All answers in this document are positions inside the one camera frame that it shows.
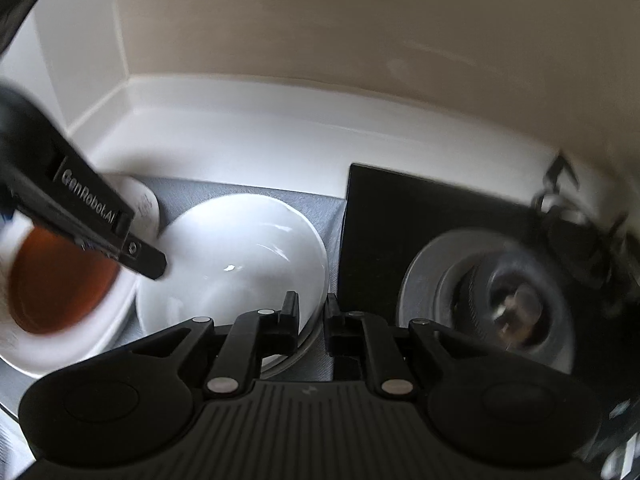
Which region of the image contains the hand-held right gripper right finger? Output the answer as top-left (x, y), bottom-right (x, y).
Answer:
top-left (323, 293), bottom-right (496, 397)

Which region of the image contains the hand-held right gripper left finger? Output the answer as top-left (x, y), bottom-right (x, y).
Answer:
top-left (125, 290), bottom-right (301, 396)

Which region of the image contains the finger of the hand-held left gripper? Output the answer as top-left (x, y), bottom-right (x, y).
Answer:
top-left (119, 233), bottom-right (168, 281)

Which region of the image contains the plain white bowl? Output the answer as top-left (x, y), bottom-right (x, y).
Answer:
top-left (257, 305), bottom-right (326, 379)

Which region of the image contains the white square floral plate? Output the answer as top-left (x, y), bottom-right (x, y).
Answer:
top-left (0, 210), bottom-right (147, 382)
top-left (102, 174), bottom-right (162, 242)

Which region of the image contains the white bowl with blue pattern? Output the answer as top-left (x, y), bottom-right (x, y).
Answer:
top-left (135, 194), bottom-right (330, 367)

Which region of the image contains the brown round plate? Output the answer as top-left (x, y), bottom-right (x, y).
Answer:
top-left (9, 224), bottom-right (122, 337)

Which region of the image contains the grey dish mat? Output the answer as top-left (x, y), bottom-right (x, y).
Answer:
top-left (0, 175), bottom-right (349, 413)

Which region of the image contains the round metal stove burner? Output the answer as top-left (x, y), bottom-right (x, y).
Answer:
top-left (396, 226), bottom-right (577, 377)

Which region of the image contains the black gas stove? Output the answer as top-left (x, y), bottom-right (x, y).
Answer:
top-left (336, 162), bottom-right (640, 466)

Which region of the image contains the black pot support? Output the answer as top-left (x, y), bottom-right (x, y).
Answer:
top-left (531, 149), bottom-right (633, 313)

